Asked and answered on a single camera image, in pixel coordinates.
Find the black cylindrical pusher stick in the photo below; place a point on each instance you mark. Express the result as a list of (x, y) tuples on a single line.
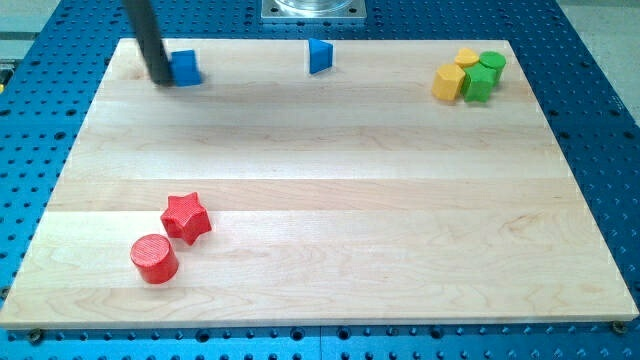
[(144, 24)]

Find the yellow heart block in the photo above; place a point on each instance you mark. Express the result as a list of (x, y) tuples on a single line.
[(466, 57)]

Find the blue triangle block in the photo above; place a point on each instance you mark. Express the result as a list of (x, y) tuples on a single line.
[(320, 55)]

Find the red star block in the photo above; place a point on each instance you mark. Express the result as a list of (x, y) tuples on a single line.
[(186, 218)]

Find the blue cube block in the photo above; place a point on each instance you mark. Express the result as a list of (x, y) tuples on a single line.
[(184, 68)]

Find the blue perforated metal base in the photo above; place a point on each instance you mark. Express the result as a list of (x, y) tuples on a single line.
[(50, 93)]

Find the green cylinder block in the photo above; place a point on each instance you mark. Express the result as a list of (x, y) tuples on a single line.
[(493, 60)]

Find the red cylinder block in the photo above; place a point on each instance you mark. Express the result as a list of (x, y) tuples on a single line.
[(154, 258)]

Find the green star block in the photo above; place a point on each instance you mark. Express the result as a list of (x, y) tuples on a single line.
[(478, 83)]

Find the yellow pentagon block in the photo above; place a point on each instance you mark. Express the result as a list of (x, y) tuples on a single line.
[(448, 82)]

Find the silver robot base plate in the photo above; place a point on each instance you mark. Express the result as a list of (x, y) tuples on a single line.
[(284, 10)]

